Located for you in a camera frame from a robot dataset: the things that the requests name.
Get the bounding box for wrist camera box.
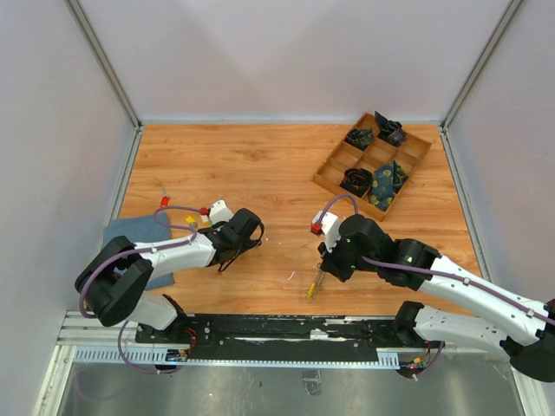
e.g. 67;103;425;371
208;199;234;224
310;210;341;253

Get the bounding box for large keyring with yellow handle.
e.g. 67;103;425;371
304;263;327;303

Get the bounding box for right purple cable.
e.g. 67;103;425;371
320;192;555;328

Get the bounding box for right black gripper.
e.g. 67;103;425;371
317;230;379;283

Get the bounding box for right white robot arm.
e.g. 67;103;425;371
310;211;554;383

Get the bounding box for wooden compartment tray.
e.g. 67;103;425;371
312;113;432;195

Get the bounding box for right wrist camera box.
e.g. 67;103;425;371
310;210;341;253

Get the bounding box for folded blue cloth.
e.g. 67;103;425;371
101;214;177;292

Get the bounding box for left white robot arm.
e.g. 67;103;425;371
75;206;264;343

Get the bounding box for key with yellow tag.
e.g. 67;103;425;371
186;215;199;230

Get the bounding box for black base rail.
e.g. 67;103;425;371
135;314;439;365

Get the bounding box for blue yellow leaf tie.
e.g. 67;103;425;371
368;160;408;211

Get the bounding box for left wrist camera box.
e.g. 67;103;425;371
208;199;234;224

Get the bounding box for black orange rolled tie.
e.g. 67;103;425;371
340;168;373;198

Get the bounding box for key with red tag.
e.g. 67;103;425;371
160;187;171;208

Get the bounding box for dark rolled tie top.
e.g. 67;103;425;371
374;111;407;147

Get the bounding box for green patterned rolled tie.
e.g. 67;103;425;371
344;127;375;151

